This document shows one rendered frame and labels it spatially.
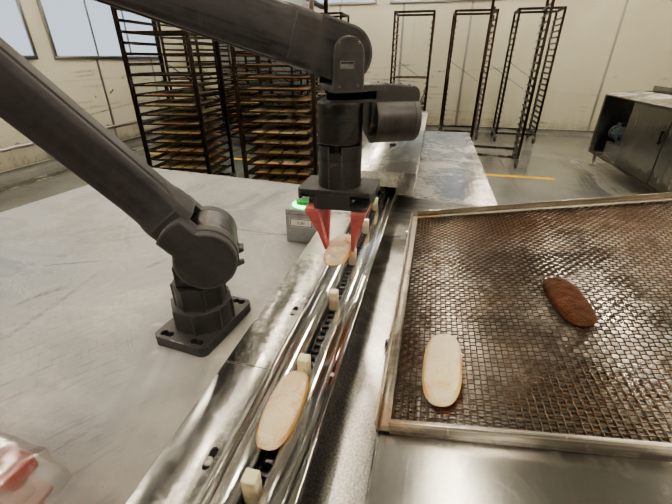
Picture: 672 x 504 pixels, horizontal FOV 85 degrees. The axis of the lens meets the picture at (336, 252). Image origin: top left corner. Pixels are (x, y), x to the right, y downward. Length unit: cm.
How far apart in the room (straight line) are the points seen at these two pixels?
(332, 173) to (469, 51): 706
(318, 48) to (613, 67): 760
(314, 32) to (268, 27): 5
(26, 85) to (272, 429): 41
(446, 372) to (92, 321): 52
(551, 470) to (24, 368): 59
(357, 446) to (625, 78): 782
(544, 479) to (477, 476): 5
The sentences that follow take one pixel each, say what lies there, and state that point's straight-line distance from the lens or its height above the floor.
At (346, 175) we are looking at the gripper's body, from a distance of 48.
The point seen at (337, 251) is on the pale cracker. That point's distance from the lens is 52.
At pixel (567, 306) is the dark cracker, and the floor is 93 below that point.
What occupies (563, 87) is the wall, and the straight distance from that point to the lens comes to 777.
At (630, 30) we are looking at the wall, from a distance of 799.
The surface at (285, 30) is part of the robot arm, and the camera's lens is 45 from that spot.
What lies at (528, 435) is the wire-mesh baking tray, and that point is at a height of 92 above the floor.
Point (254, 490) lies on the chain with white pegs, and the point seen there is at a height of 86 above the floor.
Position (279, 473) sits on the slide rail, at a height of 85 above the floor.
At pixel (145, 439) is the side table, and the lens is 48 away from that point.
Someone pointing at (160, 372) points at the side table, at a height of 82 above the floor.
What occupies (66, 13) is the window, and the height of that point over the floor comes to 166.
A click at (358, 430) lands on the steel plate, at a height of 82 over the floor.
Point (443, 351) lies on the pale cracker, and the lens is 41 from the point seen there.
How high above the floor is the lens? 117
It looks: 28 degrees down
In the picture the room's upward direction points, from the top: straight up
